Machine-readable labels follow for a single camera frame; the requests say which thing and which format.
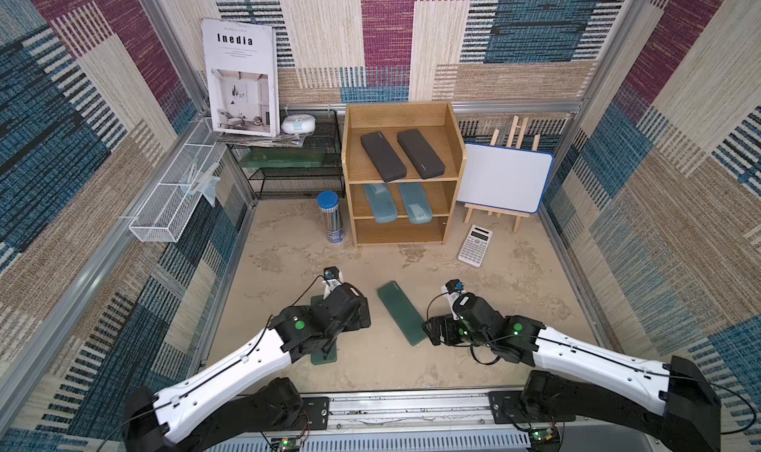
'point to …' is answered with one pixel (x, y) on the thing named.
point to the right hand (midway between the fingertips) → (434, 321)
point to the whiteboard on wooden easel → (505, 181)
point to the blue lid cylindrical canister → (328, 201)
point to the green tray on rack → (282, 158)
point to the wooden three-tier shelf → (403, 165)
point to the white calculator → (475, 247)
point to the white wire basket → (193, 172)
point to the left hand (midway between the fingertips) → (354, 308)
